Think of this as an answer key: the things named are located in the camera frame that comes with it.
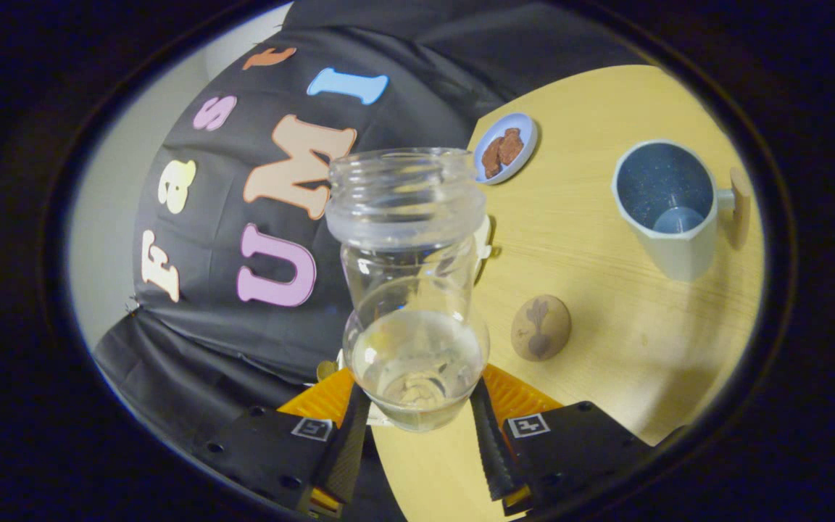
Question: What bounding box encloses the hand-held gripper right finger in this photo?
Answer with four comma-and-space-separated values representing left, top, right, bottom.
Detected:
470, 362, 654, 517

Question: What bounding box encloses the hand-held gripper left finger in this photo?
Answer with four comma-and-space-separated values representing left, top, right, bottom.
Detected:
196, 366, 373, 519

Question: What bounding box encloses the round wooden coaster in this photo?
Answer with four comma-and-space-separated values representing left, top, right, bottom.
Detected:
510, 294, 573, 362

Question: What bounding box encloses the clear glass bottle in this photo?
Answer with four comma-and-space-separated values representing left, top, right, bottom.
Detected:
325, 147, 492, 434

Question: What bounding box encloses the white cup with wooden handle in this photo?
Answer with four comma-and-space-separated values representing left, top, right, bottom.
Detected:
611, 139, 752, 283

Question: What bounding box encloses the wooden table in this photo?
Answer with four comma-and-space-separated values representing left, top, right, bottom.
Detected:
370, 65, 766, 522

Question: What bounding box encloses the small white seed dish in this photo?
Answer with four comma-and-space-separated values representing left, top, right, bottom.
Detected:
473, 215, 502, 285

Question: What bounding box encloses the brown food piece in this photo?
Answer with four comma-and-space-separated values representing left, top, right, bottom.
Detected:
499, 128, 525, 166
481, 136, 505, 179

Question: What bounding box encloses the small blue plate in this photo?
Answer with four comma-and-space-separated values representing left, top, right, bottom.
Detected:
474, 112, 539, 185

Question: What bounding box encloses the black backdrop cloth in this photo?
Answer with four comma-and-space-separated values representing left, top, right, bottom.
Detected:
91, 0, 650, 522

